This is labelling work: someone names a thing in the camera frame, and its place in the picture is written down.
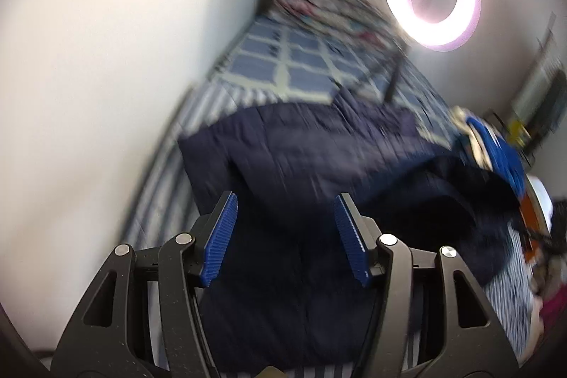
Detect blue jacket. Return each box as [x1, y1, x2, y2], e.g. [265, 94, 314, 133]
[449, 106, 528, 197]

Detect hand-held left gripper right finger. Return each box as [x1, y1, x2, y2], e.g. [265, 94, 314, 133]
[333, 193, 520, 378]

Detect hanging dark clothes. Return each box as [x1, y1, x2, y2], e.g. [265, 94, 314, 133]
[538, 72, 567, 148]

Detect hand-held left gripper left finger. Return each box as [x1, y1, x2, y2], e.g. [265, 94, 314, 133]
[51, 191, 237, 378]

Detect orange box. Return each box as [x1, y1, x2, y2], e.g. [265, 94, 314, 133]
[518, 179, 554, 255]

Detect white cloth cover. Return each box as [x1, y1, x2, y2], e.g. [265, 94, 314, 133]
[525, 176, 554, 237]

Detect navy puffer jacket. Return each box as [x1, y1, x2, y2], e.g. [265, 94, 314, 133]
[177, 92, 521, 374]

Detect yellow box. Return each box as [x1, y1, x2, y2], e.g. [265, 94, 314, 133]
[509, 121, 530, 148]

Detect folded floral quilt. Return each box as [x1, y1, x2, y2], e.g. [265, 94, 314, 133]
[270, 0, 399, 51]

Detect black tripod stand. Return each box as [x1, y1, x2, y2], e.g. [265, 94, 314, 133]
[337, 41, 410, 104]

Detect blue checked bedsheet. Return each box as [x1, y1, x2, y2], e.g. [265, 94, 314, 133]
[213, 15, 461, 140]

